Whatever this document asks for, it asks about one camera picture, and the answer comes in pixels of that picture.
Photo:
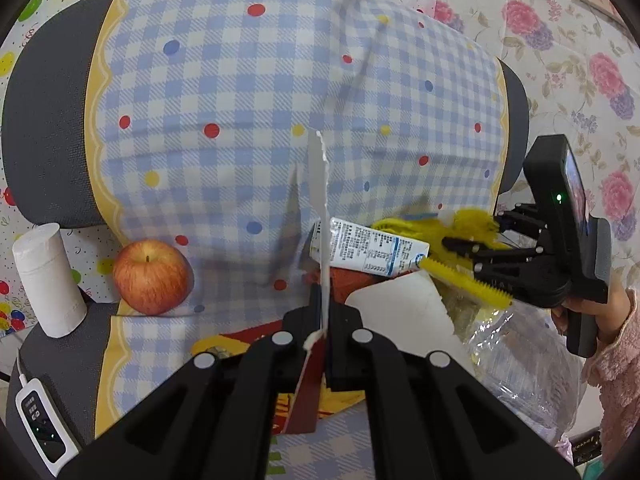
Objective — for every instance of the person's right forearm pink sleeve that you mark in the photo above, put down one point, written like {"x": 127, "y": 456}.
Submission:
{"x": 617, "y": 385}

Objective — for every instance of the white toilet paper roll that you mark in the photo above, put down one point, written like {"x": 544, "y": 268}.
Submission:
{"x": 47, "y": 280}

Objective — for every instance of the white controller with buttons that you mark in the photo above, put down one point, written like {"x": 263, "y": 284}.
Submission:
{"x": 42, "y": 425}

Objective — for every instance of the red yellow printed packet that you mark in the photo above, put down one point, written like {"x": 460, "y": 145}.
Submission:
{"x": 230, "y": 342}

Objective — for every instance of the torn white red cardboard piece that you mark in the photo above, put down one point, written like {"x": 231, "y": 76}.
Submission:
{"x": 320, "y": 210}

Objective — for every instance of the red apple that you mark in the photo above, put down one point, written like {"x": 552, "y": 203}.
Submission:
{"x": 152, "y": 277}

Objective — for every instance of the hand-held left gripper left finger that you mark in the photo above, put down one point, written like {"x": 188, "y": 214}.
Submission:
{"x": 300, "y": 322}

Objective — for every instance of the white blue milk carton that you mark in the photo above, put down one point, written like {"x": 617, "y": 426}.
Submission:
{"x": 370, "y": 250}

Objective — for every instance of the white paper sheet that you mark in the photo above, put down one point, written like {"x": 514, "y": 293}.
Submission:
{"x": 400, "y": 310}

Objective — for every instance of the clear plastic bag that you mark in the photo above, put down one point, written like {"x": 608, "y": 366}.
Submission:
{"x": 520, "y": 370}

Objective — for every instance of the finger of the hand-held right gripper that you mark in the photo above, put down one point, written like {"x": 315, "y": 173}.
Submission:
{"x": 520, "y": 222}
{"x": 480, "y": 250}

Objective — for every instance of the floral printed cloth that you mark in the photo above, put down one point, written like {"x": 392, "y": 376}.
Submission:
{"x": 560, "y": 60}

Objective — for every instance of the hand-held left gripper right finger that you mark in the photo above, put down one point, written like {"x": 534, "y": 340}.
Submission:
{"x": 345, "y": 320}

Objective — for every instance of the yellow fluffy yarn bundle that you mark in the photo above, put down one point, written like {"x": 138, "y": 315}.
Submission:
{"x": 425, "y": 227}

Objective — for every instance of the person's right hand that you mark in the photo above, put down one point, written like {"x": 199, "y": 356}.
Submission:
{"x": 610, "y": 310}

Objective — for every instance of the blue checkered dotted blanket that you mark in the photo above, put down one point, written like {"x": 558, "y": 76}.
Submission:
{"x": 225, "y": 110}

